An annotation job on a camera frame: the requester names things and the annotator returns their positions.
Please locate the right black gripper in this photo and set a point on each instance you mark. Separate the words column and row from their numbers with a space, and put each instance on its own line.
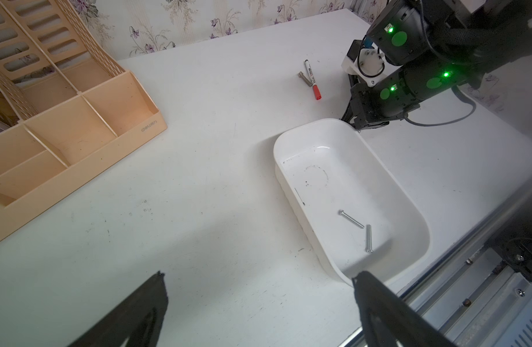
column 362, row 114

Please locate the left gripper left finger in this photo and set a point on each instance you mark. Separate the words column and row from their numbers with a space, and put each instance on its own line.
column 136, row 321

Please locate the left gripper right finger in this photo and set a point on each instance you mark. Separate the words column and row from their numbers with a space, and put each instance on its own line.
column 387, row 321

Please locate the white plastic storage tray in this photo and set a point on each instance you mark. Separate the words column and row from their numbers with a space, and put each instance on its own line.
column 326, row 166

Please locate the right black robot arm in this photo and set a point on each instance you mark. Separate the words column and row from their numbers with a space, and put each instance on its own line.
column 418, row 49

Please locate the red capped marker pen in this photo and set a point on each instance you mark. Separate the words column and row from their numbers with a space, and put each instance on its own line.
column 315, row 87

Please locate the beige desk file organizer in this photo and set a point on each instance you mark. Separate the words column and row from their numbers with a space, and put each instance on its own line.
column 75, row 111

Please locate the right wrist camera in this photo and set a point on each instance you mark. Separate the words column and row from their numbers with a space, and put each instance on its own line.
column 366, row 66

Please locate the aluminium mounting rail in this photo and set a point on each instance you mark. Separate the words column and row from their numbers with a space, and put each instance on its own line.
column 480, row 292

